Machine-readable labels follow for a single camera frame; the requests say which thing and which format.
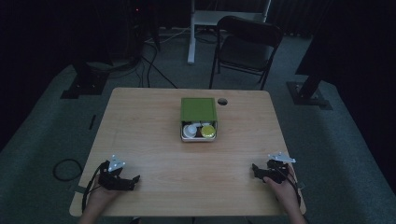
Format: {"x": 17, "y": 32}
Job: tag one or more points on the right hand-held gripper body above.
{"x": 277, "y": 172}

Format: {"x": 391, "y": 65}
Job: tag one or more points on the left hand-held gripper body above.
{"x": 115, "y": 182}

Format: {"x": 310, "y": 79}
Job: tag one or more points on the person's left hand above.
{"x": 102, "y": 194}

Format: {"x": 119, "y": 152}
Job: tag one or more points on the person's right hand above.
{"x": 281, "y": 191}

